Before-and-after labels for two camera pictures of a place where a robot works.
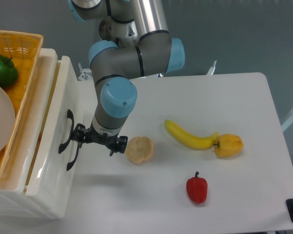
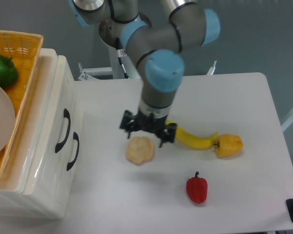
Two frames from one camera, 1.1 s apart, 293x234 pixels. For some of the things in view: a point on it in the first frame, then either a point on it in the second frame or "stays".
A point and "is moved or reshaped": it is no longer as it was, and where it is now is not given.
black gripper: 80,135 -> 156,125
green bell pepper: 3,69 stays
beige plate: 2,121 stays
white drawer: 53,186 is moved or reshaped
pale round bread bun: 139,149 stays
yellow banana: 190,141 stays
